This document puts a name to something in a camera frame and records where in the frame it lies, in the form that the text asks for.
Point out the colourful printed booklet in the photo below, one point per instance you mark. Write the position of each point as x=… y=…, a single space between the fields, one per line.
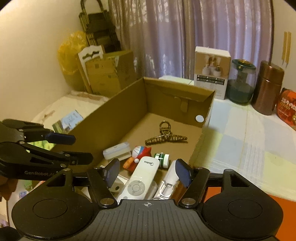
x=69 y=120

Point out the small green white bottle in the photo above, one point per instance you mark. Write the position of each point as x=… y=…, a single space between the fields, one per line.
x=164 y=160

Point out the red instant meal bowl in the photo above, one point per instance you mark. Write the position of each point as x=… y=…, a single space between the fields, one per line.
x=288 y=104

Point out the white remote control grey dial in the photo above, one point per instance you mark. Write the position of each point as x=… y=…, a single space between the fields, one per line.
x=143 y=171

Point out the brown cylindrical canister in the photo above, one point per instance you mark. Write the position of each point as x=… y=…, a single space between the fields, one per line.
x=267 y=88

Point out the cardboard box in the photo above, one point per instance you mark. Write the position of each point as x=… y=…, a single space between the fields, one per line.
x=161 y=97

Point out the purple curtain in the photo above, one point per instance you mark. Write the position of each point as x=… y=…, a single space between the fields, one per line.
x=161 y=34

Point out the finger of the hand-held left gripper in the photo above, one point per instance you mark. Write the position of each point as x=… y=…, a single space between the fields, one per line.
x=60 y=138
x=81 y=158

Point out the white bedding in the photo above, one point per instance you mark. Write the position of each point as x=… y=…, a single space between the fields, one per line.
x=57 y=104

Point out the dark folding stool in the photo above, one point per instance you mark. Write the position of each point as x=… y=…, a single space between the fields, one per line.
x=99 y=30

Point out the leopard print hair claw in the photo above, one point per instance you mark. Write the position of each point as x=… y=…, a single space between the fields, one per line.
x=166 y=139

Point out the flattened cardboard boxes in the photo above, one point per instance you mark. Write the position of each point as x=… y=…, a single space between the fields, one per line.
x=111 y=71

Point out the red blue cat toy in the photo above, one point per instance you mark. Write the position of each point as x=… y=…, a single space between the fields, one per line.
x=141 y=153

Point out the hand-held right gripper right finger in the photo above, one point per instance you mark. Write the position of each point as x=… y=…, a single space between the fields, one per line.
x=183 y=172

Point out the yellow plastic bag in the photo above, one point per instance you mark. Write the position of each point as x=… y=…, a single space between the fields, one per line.
x=69 y=58

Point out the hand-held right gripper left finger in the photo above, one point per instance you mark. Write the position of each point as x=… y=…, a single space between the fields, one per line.
x=112 y=172

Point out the light checked tablecloth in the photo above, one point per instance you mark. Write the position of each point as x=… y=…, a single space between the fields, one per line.
x=242 y=150

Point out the white product box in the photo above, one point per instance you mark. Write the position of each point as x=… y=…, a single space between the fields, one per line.
x=212 y=69

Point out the white power adapter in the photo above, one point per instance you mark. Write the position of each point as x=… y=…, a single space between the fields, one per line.
x=115 y=150

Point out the glass jar green lid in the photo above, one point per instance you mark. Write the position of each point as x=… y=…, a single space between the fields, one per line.
x=240 y=92

